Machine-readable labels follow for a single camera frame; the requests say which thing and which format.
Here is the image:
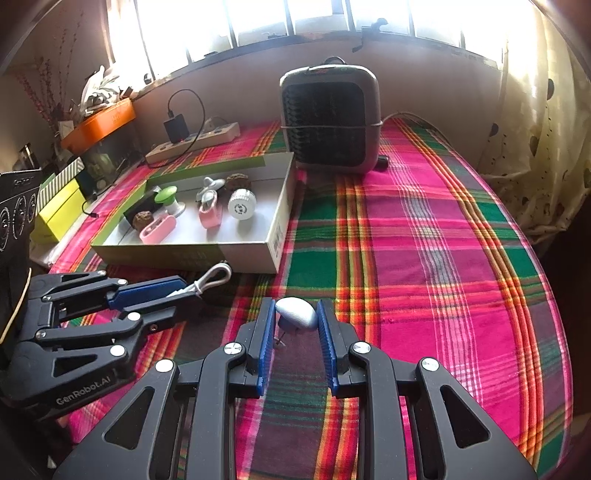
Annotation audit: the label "white looped cord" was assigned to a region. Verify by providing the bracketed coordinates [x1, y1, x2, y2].
[165, 261, 233, 298]

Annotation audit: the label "pink clip holder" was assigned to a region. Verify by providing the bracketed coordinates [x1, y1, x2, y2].
[139, 215, 176, 245]

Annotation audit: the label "pink clip with green pad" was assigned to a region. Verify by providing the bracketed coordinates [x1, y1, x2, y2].
[195, 177, 225, 229]

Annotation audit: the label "green mushroom-shaped hook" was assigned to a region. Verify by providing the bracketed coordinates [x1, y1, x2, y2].
[154, 185, 185, 217]

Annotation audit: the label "grey mushroom-shaped hook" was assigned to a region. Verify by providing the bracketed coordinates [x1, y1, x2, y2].
[274, 297, 318, 346]

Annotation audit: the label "brown walnut at front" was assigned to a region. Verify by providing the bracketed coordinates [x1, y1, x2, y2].
[132, 210, 154, 232]

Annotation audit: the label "brown walnut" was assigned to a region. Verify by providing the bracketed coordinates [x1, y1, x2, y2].
[224, 172, 252, 192]
[132, 210, 154, 232]

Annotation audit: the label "black cylindrical device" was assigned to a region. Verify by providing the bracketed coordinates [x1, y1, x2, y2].
[123, 186, 161, 224]

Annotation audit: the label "grey cardboard tray box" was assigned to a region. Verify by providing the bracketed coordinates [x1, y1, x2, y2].
[91, 153, 297, 274]

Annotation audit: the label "yellow green box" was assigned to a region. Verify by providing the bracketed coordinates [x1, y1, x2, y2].
[31, 179, 85, 245]

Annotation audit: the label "brown walnut at back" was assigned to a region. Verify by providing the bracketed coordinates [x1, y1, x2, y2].
[224, 172, 252, 192]

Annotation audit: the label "white power strip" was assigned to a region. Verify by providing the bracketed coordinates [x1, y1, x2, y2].
[145, 122, 240, 165]

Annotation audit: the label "striped white box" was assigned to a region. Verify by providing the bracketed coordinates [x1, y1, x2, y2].
[36, 157, 85, 213]

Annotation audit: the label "orange box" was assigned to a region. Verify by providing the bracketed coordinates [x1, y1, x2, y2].
[60, 99, 136, 155]

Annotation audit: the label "plaid bed cover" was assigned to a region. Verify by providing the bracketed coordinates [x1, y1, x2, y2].
[45, 115, 575, 480]

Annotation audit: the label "dried red branches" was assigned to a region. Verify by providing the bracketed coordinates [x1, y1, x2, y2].
[9, 12, 84, 132]

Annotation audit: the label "grey portable fan heater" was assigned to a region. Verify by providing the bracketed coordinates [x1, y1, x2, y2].
[280, 57, 383, 174]

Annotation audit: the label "cream patterned curtain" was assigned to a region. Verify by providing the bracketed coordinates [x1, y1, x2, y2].
[477, 8, 590, 245]

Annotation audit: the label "black charger with cable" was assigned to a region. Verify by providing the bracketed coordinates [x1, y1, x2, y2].
[163, 88, 206, 144]

